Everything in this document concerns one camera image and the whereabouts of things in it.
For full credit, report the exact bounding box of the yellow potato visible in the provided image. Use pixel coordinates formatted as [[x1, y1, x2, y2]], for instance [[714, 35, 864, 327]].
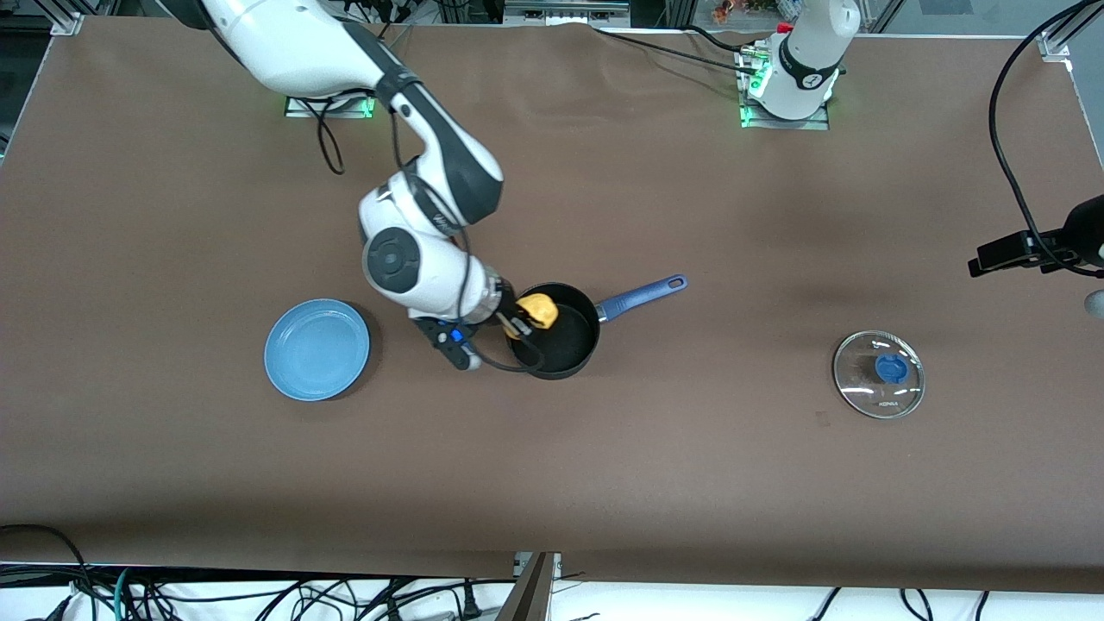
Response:
[[516, 293, 561, 331]]

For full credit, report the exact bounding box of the glass lid with blue knob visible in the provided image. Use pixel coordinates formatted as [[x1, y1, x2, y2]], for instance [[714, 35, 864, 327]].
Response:
[[833, 330, 926, 421]]

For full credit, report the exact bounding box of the blue round plate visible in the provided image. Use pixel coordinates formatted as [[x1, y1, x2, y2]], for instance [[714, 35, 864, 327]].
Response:
[[263, 298, 372, 403]]

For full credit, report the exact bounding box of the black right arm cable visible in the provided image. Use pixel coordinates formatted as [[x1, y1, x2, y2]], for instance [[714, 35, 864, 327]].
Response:
[[315, 86, 546, 374]]

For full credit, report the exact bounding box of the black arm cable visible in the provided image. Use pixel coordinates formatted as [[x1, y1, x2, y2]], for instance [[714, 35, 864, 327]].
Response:
[[315, 86, 546, 374], [989, 0, 1104, 277]]

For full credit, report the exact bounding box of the dark saucepan with blue handle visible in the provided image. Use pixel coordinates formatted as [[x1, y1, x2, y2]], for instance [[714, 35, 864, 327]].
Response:
[[505, 274, 689, 381]]

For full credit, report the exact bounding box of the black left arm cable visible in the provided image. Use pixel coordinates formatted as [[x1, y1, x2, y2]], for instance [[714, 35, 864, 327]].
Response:
[[989, 0, 1104, 277]]

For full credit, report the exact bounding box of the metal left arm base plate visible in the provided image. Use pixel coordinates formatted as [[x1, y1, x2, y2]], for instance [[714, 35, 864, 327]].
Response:
[[737, 43, 831, 132]]

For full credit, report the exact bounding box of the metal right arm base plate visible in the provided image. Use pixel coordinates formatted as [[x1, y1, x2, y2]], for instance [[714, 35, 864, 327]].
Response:
[[285, 93, 376, 120]]

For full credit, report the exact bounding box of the grey metal table bracket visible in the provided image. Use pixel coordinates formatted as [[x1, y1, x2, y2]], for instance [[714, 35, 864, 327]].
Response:
[[496, 552, 561, 621]]

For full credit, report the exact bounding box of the black table cable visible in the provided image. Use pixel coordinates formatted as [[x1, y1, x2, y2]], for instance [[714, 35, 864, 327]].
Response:
[[686, 24, 756, 53], [593, 26, 760, 78]]

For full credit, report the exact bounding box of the aluminium frame rail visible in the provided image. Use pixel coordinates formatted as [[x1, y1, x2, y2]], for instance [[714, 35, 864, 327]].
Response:
[[505, 0, 630, 27]]

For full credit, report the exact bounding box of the black floor cable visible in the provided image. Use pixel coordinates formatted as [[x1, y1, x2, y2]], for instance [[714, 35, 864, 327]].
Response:
[[0, 524, 91, 621]]

